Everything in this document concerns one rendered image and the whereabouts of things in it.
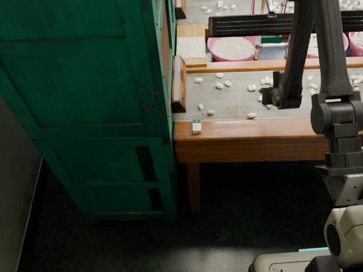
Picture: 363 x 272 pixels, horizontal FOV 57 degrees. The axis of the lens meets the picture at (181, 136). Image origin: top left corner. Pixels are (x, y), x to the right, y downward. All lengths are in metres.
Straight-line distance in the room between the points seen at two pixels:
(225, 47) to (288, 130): 0.62
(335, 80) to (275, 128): 0.61
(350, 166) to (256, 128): 0.66
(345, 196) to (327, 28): 0.39
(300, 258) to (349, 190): 0.92
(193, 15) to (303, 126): 0.96
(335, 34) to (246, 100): 0.74
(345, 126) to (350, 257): 0.52
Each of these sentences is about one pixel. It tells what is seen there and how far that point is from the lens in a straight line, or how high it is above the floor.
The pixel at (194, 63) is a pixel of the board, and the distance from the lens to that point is 1.68.
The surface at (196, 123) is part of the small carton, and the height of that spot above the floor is 0.79.
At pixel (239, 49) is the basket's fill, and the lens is 1.83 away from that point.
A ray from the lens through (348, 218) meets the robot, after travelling 1.16.
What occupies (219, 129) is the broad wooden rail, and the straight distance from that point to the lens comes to 1.41.
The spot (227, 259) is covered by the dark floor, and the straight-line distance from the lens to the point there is 1.96.
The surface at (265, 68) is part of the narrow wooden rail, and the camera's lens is 1.70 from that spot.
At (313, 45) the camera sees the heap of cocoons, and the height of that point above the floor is 0.74.
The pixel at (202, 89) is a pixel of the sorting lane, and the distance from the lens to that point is 1.60.
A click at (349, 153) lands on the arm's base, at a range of 0.83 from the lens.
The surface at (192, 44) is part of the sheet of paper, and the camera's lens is 1.79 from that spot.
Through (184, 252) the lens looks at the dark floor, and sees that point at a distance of 1.97.
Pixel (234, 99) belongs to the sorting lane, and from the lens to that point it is 1.56.
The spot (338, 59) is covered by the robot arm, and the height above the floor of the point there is 1.33.
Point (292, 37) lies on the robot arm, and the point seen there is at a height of 1.24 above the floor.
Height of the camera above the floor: 1.87
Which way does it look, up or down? 53 degrees down
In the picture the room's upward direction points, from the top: 5 degrees counter-clockwise
